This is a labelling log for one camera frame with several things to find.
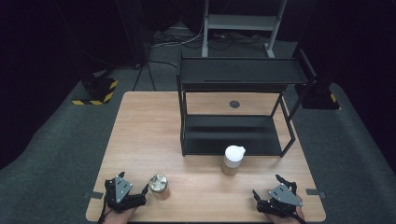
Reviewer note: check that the black stand base striped edge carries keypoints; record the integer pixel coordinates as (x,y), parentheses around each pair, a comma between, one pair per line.
(98,88)
(320,98)

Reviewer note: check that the jar with white lid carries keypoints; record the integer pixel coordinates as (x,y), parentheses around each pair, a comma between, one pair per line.
(234,155)

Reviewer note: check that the dark curtain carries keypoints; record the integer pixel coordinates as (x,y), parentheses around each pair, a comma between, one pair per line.
(46,46)
(358,40)

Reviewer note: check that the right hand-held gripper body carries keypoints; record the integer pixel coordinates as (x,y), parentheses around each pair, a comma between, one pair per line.
(285,196)

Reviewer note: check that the grey tape strip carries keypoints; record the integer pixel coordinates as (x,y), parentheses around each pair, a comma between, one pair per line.
(316,193)
(93,195)

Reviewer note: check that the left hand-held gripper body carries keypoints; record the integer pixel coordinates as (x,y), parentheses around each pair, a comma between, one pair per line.
(123,189)

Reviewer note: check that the grey metal stand frame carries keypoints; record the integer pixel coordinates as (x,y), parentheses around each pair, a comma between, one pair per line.
(241,22)

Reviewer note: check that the person's left hand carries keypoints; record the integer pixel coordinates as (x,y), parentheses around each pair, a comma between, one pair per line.
(120,218)

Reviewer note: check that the round black table grommet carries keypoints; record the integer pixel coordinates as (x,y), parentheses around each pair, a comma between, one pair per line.
(234,104)

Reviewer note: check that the person's right hand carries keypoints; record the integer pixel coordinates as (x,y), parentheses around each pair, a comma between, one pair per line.
(288,220)

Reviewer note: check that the glass jar with foil lid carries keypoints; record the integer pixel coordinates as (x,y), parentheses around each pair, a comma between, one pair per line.
(158,184)

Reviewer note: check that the black two-tier metal shelf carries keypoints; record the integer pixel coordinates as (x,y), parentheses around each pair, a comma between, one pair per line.
(230,133)

